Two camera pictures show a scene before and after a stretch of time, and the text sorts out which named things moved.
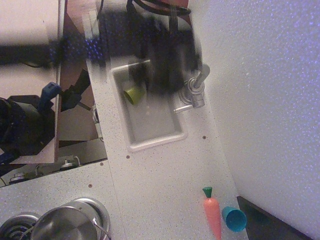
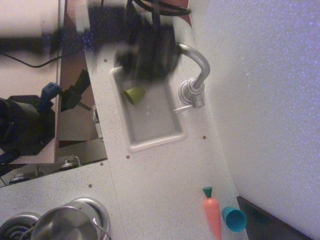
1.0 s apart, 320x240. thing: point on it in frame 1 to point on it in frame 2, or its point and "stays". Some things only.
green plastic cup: [134, 94] stays
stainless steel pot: [83, 219] stays
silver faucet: [192, 91] stays
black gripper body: [166, 55] to [155, 54]
